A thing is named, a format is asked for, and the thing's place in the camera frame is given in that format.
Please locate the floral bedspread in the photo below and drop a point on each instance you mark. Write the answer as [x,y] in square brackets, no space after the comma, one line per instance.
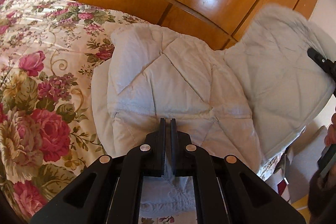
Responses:
[49,50]

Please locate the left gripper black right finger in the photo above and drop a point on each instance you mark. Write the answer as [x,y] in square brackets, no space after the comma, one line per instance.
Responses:
[225,189]

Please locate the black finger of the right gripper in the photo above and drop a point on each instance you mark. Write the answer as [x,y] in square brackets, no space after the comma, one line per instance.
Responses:
[325,64]

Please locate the dark sleeve forearm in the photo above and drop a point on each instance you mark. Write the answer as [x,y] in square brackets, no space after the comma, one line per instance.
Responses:
[321,198]

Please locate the white quilted puffer jacket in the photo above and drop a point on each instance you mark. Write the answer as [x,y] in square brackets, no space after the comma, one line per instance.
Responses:
[251,100]

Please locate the person's right hand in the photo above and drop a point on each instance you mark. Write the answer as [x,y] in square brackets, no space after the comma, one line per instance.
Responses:
[331,132]

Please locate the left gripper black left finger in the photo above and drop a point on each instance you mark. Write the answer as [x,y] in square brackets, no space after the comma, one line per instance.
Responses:
[109,190]

